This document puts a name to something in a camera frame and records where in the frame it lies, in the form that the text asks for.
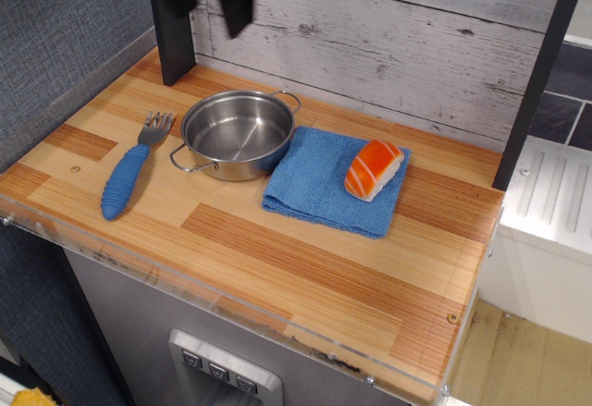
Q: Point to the stainless steel pot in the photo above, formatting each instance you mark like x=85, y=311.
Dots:
x=236, y=135

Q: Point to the blue folded cloth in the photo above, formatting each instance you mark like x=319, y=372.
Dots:
x=309, y=184

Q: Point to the salmon sushi toy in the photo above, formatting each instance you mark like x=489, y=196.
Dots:
x=372, y=169

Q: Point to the clear acrylic edge guard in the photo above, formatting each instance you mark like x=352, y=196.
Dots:
x=324, y=326

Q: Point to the silver dispenser panel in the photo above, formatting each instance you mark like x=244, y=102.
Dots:
x=209, y=375

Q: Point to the white ribbed appliance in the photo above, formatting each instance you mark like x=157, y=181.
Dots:
x=539, y=261

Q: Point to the yellow object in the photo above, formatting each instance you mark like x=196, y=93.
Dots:
x=32, y=397

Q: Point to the black left post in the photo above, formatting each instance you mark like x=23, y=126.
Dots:
x=174, y=40

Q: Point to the black post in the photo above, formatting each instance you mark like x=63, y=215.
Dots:
x=548, y=53
x=174, y=40

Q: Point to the blue handled fork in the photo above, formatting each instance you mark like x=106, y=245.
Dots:
x=121, y=183

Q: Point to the black right post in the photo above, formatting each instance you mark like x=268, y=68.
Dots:
x=548, y=53

